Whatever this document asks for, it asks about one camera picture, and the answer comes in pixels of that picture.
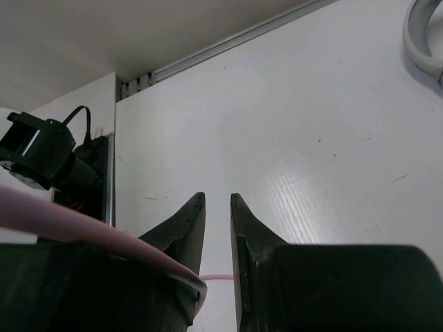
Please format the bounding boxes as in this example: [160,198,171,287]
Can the pink headphones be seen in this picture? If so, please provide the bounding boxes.
[1,186,208,314]

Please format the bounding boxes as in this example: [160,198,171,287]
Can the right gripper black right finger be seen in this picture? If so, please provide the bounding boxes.
[230,193,289,331]

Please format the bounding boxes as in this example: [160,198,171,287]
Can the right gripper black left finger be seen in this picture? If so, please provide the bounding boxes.
[139,192,206,326]

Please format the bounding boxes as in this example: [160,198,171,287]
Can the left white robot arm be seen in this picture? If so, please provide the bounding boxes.
[1,112,75,190]

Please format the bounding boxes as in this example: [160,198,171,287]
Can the grey white headphones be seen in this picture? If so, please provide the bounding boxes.
[402,0,442,88]

